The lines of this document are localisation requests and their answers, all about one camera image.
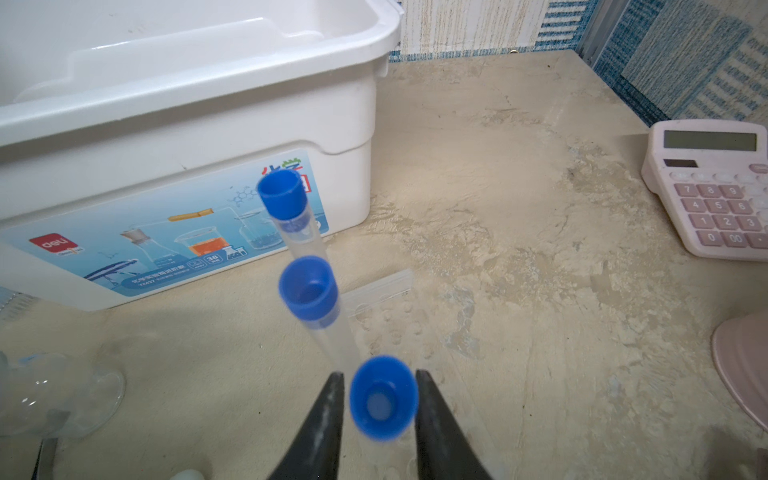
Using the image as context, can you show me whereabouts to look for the white plastic storage bin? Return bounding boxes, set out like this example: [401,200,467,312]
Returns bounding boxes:
[1,1,404,311]

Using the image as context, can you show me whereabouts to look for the metal tweezers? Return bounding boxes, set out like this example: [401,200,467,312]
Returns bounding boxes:
[31,438,58,480]

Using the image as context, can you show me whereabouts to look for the pink cup of markers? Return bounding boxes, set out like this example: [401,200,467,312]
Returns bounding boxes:
[711,310,767,430]

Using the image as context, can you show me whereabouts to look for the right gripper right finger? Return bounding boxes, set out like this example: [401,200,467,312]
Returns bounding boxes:
[415,369,491,480]

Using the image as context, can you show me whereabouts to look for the pink calculator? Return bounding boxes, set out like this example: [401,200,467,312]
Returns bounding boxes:
[641,119,767,262]

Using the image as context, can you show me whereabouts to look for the glass flask with stopper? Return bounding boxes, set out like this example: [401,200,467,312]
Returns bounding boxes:
[1,353,126,439]

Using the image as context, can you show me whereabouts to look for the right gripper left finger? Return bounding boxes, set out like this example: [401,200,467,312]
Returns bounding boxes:
[269,371,345,480]

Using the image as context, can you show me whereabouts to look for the blue capped test tube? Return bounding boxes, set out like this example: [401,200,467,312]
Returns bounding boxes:
[257,169,328,260]
[278,256,361,380]
[349,355,419,442]

